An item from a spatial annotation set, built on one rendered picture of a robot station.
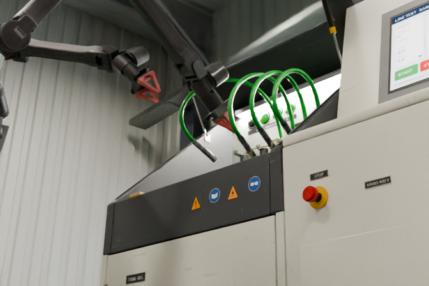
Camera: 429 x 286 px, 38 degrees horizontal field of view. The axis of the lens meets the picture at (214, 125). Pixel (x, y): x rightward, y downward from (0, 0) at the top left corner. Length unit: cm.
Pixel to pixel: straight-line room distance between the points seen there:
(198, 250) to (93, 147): 791
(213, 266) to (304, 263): 28
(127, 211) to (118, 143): 780
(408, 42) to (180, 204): 77
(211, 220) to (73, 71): 826
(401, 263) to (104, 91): 882
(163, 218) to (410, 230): 75
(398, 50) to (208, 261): 78
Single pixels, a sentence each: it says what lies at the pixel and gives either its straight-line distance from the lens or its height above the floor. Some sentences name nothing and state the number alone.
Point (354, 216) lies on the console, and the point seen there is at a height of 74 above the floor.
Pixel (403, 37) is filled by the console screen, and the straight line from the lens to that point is 183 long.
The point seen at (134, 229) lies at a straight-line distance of 187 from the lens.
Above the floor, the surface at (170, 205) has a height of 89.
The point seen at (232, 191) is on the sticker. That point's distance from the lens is 160.
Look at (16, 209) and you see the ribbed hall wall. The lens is 874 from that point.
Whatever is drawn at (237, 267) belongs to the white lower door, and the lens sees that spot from 154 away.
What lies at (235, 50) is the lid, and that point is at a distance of 235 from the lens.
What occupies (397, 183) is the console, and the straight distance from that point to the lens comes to 133.
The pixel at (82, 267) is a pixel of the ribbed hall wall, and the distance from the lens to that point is 899.
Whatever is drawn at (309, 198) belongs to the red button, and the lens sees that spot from 139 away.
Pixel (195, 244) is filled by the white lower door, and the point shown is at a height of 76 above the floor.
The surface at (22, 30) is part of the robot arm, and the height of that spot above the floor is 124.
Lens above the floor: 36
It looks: 25 degrees up
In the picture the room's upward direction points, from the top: 1 degrees clockwise
